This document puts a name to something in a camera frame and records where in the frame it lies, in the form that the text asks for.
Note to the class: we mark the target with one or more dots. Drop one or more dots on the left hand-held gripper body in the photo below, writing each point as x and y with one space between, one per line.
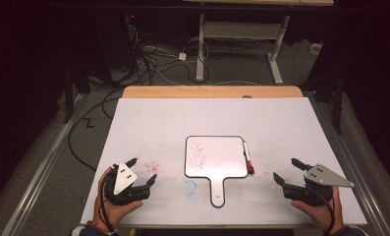
125 178

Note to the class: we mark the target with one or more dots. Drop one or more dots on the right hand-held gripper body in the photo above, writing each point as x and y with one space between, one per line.
323 178

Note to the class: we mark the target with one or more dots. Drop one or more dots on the white marker with red cap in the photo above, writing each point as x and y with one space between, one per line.
247 157

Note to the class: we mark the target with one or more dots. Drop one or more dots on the person's left hand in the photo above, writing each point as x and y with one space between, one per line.
117 213

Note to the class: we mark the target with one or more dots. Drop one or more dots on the person's right hand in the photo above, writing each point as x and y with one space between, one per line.
317 216

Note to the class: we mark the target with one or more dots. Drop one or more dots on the large white table sheet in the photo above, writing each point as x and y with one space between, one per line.
156 131

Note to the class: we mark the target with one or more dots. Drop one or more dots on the black metal stand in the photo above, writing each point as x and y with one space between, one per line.
67 98
338 105

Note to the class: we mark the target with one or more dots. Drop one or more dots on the wooden table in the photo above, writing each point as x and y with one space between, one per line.
199 92

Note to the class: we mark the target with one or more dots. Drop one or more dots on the small white power adapter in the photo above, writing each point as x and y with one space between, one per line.
182 56

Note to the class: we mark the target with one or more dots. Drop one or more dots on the small white box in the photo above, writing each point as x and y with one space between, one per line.
316 48

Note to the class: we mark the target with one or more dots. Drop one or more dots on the metal floor rail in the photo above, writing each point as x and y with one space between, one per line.
353 164
42 170

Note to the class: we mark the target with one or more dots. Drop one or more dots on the white metal desk frame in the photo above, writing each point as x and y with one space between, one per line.
241 30

